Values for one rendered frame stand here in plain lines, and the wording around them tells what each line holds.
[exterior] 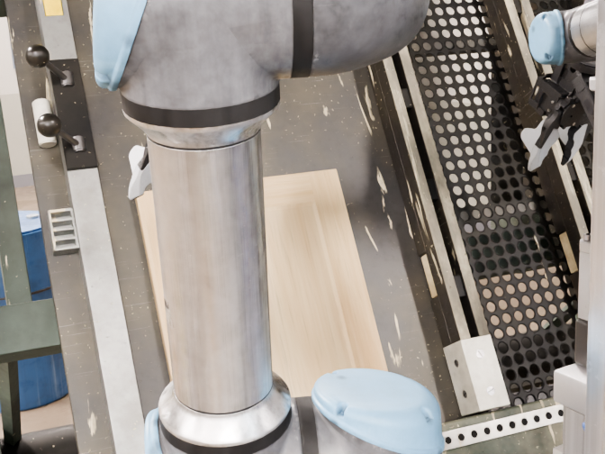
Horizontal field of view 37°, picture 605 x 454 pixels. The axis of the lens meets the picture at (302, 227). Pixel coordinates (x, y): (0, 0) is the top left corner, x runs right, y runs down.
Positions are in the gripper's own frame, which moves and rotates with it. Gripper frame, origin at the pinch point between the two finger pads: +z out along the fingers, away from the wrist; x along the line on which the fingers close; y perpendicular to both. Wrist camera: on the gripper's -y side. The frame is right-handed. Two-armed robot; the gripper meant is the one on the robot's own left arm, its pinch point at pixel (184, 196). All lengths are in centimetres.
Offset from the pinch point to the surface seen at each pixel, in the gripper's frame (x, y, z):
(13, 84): -142, 671, 397
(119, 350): 6.5, 1.5, 30.8
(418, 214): -51, 7, 19
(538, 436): -59, -31, 40
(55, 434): 6, 32, 89
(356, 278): -37.2, 2.2, 26.6
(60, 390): -37, 163, 235
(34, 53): 11.3, 35.5, -3.3
